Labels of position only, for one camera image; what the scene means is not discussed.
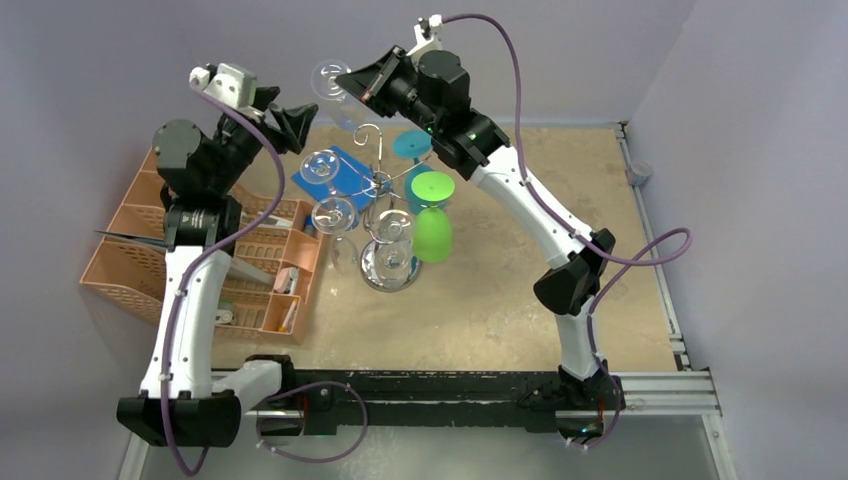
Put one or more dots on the orange plastic desk organizer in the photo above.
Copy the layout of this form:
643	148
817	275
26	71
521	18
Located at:
133	275

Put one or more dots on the clear wine glass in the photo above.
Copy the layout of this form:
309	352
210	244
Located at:
336	216
319	170
342	108
392	231

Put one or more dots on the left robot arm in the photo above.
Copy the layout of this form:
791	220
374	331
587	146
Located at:
178	403

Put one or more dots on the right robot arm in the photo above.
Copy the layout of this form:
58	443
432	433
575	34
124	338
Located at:
433	92

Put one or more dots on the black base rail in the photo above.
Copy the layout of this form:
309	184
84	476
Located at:
430	397

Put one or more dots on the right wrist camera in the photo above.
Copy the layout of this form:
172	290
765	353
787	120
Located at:
427	32

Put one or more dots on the chrome wine glass rack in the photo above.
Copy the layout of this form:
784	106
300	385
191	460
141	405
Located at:
388	195

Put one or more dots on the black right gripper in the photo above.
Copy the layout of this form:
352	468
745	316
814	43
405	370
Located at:
386	79

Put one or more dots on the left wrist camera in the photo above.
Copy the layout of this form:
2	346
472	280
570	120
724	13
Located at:
229	84

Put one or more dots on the blue plastic wine glass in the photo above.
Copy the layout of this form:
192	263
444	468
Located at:
413	145

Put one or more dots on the green plastic wine glass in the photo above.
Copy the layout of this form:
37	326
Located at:
433	237

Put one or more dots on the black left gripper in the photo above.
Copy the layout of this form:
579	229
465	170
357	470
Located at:
291	121

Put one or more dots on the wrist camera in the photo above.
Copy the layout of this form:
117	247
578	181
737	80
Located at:
229	84
427	32

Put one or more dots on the blue square mat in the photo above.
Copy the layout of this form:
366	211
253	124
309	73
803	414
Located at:
340	185

